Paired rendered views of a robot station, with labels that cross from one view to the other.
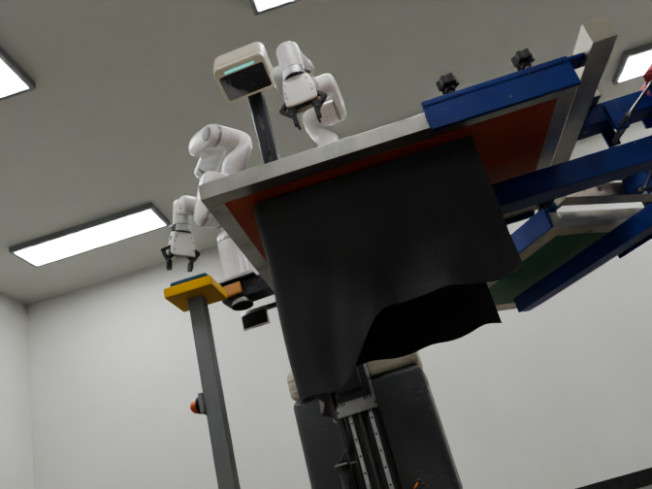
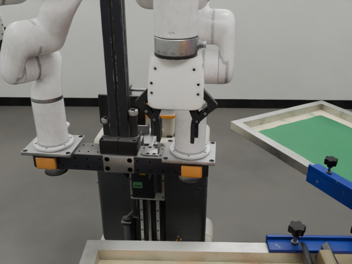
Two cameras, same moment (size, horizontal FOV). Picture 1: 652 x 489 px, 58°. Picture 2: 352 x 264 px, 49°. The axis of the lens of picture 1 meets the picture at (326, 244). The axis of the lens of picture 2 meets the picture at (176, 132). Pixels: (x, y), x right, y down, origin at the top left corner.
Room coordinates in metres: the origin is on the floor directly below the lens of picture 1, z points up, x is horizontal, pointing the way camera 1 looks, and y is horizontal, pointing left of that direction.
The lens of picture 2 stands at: (0.78, -0.03, 1.70)
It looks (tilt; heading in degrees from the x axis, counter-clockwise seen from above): 25 degrees down; 358
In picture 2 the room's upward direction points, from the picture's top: straight up
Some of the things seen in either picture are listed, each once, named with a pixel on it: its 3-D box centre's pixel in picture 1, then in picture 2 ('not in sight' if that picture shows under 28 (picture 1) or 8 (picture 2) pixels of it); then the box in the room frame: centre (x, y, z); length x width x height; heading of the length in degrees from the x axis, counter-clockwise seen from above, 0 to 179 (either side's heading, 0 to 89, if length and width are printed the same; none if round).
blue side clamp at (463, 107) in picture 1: (498, 99); not in sight; (1.00, -0.41, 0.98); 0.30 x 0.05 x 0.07; 87
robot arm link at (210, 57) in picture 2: not in sight; (194, 77); (1.84, -0.12, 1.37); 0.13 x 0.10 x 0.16; 82
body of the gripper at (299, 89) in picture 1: (299, 91); (175, 77); (1.45, -0.05, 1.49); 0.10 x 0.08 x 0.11; 82
